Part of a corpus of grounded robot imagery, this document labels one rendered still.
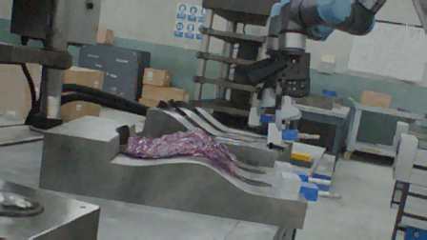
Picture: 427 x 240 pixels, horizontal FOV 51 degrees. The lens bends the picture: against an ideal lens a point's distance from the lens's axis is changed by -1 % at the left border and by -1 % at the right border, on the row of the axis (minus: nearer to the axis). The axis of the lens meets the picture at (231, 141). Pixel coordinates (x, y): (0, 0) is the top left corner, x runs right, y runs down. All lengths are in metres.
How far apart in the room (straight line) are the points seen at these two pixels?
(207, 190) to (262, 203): 0.11
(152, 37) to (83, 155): 7.77
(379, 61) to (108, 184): 7.01
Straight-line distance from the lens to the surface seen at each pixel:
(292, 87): 1.18
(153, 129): 1.23
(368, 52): 7.68
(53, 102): 1.52
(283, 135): 1.17
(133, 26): 8.78
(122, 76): 8.23
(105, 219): 0.77
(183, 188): 0.84
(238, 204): 0.84
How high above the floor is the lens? 1.08
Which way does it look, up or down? 9 degrees down
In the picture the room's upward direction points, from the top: 10 degrees clockwise
